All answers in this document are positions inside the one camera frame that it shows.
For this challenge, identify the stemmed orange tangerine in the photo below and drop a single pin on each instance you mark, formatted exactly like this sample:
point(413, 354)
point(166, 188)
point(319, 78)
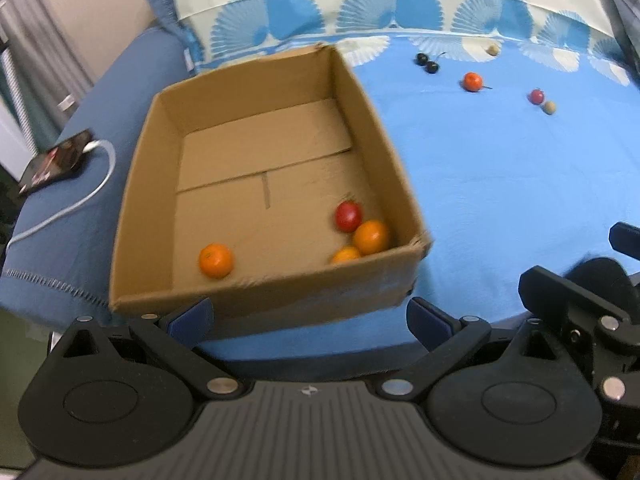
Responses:
point(472, 81)

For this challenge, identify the small beige longan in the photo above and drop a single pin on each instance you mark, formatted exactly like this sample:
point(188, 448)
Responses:
point(493, 50)
point(550, 107)

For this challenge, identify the pair of black cherries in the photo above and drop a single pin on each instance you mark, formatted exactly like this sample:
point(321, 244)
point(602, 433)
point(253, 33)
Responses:
point(431, 66)

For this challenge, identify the small red apple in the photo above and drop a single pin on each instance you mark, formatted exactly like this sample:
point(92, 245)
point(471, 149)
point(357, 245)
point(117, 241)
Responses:
point(348, 215)
point(537, 96)

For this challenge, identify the blue sofa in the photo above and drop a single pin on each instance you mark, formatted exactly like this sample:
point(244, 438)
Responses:
point(125, 70)

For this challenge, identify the small orange tangerine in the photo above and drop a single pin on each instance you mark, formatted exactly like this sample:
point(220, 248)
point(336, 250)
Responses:
point(346, 256)
point(371, 236)
point(216, 260)

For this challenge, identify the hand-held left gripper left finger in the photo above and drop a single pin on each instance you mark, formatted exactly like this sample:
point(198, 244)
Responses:
point(192, 318)

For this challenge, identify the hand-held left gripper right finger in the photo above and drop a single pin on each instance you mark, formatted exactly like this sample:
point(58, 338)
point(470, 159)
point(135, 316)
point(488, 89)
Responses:
point(428, 321)

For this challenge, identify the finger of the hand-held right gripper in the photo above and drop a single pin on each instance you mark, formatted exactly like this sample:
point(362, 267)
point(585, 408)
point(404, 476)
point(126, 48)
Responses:
point(627, 240)
point(560, 295)

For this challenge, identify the grey cloth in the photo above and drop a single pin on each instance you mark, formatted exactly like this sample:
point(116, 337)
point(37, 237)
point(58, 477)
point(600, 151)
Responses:
point(625, 0)

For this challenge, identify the brown cardboard box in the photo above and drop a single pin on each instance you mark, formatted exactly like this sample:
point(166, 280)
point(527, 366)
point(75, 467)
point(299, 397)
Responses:
point(250, 135)

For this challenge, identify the black smartphone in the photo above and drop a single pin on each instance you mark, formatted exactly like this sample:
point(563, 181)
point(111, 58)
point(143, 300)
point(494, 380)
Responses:
point(55, 160)

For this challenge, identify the grey curtain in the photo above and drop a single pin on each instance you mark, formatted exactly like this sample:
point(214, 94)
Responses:
point(40, 50)

